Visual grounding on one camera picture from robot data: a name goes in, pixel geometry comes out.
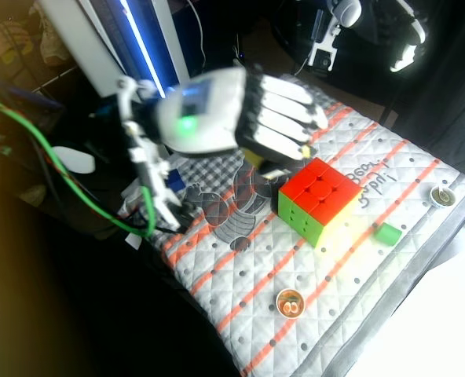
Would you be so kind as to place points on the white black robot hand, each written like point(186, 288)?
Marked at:
point(209, 114)
point(407, 51)

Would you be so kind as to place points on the blue object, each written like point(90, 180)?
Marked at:
point(174, 181)

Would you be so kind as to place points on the Rubik's cube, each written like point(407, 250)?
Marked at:
point(319, 184)

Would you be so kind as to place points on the green cylinder block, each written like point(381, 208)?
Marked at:
point(387, 234)

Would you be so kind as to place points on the white robot body column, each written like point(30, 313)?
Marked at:
point(99, 47)

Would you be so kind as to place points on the grey quilt with bear print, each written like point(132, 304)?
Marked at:
point(275, 267)

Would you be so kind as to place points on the toy bowl with egg halves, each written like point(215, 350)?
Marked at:
point(290, 304)

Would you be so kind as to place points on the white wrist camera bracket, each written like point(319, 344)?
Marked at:
point(323, 51)
point(150, 169)

